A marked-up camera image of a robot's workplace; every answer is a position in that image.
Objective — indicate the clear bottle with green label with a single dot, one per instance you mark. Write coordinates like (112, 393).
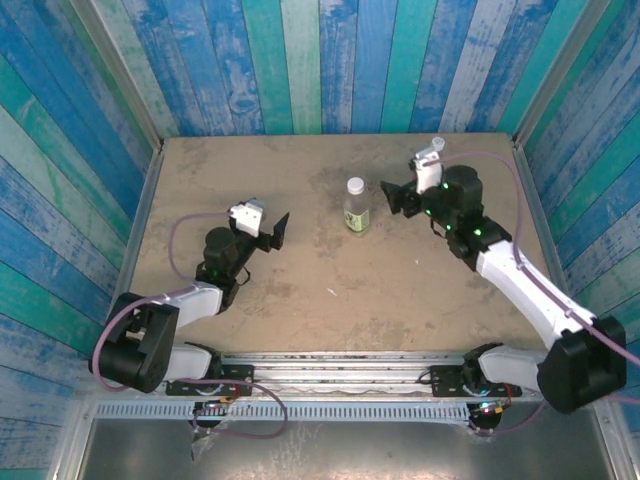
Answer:
(356, 217)

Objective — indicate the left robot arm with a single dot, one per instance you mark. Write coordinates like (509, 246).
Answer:
(135, 350)

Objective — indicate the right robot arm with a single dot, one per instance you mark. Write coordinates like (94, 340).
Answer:
(530, 290)

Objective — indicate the small circuit board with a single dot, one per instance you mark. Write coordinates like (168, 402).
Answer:
(487, 407)
(212, 401)

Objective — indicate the clear plastic wrap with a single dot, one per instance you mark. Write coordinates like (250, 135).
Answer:
(202, 445)

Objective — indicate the grey metal sheet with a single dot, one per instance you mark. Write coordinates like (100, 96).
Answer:
(350, 450)

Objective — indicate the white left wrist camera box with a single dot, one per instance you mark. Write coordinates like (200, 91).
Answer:
(247, 217)

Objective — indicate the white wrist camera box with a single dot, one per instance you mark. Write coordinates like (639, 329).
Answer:
(429, 172)
(247, 217)

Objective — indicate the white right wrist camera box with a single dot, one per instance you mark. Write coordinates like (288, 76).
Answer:
(429, 172)

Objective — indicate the aluminium table side rail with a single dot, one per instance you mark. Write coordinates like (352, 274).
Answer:
(143, 200)
(541, 225)

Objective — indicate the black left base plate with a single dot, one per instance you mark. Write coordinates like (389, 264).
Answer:
(245, 371)

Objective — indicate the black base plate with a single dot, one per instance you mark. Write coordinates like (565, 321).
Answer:
(245, 371)
(440, 382)

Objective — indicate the aluminium frame post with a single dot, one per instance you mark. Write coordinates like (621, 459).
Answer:
(120, 75)
(557, 75)

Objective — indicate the aluminium mounting rail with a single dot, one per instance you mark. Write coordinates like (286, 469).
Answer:
(340, 372)

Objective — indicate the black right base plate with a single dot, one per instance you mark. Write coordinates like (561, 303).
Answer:
(440, 382)

